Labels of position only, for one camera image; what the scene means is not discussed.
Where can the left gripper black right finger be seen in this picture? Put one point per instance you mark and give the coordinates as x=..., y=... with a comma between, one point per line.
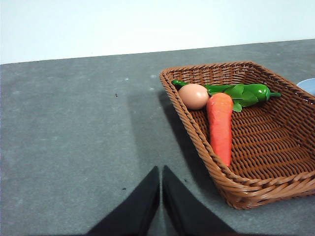
x=187, y=211

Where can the red-orange carrot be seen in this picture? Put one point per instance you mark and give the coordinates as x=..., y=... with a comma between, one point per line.
x=220, y=127

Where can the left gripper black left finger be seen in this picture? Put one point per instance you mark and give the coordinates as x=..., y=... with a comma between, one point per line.
x=137, y=211

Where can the glossy green pepper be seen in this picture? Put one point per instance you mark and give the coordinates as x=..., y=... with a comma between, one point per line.
x=257, y=92

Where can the brown wicker basket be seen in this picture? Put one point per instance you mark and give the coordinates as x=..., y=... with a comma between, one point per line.
x=270, y=147

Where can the green leaf vegetable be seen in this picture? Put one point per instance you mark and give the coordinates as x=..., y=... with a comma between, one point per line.
x=236, y=92

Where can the blue round plate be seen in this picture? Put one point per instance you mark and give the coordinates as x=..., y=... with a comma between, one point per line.
x=308, y=86

